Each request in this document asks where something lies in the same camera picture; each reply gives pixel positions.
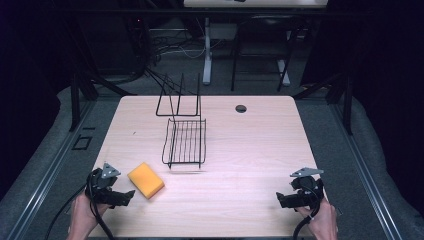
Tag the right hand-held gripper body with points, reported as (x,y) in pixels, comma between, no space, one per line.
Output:
(308,191)

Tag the white desk top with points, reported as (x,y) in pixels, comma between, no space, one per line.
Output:
(255,2)

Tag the black table grommet hole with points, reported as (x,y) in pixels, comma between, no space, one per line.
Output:
(240,108)

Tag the black chair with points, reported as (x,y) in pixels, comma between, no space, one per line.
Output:
(260,36)

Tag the yellow sponge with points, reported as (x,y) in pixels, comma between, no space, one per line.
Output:
(146,180)

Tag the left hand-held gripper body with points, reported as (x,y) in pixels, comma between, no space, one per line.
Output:
(100,186)

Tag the person's right hand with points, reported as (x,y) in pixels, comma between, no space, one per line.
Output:
(321,221)

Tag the black metal stand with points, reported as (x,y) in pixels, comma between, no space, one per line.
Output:
(76,100)
(346,100)

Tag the person's left hand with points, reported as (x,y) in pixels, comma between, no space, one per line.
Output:
(83,218)

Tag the grey floor rail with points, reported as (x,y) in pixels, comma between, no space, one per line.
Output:
(50,170)
(365,173)

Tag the white desk leg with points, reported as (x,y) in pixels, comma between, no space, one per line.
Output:
(207,53)
(284,71)

